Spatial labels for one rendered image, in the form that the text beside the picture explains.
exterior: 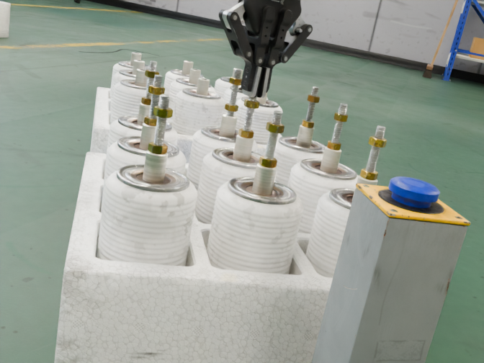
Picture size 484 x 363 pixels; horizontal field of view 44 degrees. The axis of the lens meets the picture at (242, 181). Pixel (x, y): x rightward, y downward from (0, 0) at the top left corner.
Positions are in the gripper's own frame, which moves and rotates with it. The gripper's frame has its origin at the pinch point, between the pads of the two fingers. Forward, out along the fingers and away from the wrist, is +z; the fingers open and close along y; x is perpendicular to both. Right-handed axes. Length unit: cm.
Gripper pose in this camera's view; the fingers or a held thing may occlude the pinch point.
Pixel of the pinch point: (256, 81)
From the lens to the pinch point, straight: 73.8
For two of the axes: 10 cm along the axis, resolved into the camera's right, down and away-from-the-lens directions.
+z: -1.8, 9.4, 3.0
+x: -5.6, -3.5, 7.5
